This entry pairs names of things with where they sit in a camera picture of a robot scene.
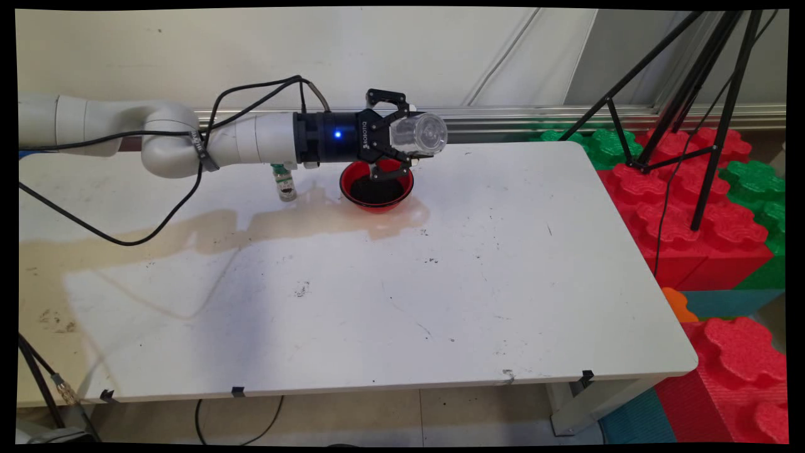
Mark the black velcro cable strap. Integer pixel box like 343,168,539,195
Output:
189,126,221,172

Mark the aluminium rail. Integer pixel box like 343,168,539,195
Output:
189,106,787,152

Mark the green capped spice bottle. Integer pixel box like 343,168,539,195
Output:
270,164,299,203

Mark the large red foam block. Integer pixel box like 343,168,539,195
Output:
597,128,774,291

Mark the black cable brass connector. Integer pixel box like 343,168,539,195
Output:
18,333,101,442

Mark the orange foam piece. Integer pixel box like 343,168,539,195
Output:
662,288,699,323

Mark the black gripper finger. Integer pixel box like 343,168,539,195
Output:
366,89,417,126
368,143,421,183

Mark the white metal table leg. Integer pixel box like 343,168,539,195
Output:
546,377,658,437

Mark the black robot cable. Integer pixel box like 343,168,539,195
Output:
19,75,331,247

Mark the teal foam mat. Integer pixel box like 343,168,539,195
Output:
597,387,677,444

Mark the clear plastic jar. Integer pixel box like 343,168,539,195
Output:
389,112,449,158

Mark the black tripod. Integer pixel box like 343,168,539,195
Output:
558,9,765,232

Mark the black seeds heap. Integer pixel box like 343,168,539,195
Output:
350,176,405,206

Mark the red bowl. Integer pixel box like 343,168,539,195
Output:
340,159,416,215

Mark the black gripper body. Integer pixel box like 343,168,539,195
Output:
292,108,388,169

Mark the black cable under table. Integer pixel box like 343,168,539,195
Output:
194,395,285,446

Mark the teal foam block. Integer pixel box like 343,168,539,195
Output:
682,289,787,322

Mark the green foam block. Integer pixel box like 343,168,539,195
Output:
531,123,643,171
719,160,787,290

